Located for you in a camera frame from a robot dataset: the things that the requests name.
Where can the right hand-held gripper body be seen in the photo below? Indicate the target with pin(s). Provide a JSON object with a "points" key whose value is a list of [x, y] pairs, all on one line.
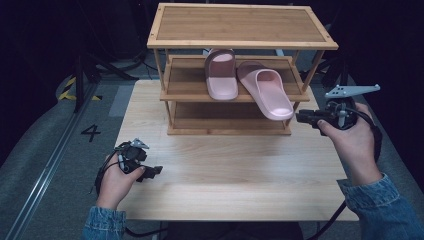
{"points": [[343, 111]]}

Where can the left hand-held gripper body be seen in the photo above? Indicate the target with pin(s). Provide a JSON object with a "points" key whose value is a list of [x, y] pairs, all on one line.
{"points": [[133, 156]]}

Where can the person's left hand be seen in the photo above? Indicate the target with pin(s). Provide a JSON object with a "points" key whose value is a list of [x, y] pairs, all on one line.
{"points": [[115, 186]]}

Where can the person's right hand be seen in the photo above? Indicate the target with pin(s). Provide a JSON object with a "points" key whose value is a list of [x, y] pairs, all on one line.
{"points": [[356, 150]]}

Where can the wooden three-tier shoe rack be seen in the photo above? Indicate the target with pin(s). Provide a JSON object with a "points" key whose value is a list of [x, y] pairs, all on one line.
{"points": [[238, 26]]}

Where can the grey floor tape patch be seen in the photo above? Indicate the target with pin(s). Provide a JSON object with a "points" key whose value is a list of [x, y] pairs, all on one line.
{"points": [[120, 100]]}

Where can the metal floor rail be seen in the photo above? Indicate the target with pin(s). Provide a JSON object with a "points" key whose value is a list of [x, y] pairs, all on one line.
{"points": [[50, 163]]}

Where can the pink slide slipper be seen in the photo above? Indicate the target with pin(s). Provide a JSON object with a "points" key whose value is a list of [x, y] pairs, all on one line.
{"points": [[270, 93], [220, 78]]}

